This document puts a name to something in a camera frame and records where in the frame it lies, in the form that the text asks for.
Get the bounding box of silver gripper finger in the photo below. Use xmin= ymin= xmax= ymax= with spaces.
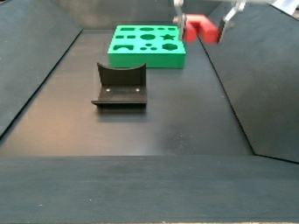
xmin=217 ymin=0 xmax=246 ymax=43
xmin=172 ymin=0 xmax=185 ymax=39

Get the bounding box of red square-circle object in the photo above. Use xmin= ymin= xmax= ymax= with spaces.
xmin=181 ymin=14 xmax=220 ymax=44

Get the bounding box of green fixture block with cutouts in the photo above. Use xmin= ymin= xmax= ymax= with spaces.
xmin=106 ymin=25 xmax=185 ymax=68

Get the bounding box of black curved stand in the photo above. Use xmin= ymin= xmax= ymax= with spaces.
xmin=90 ymin=63 xmax=146 ymax=106

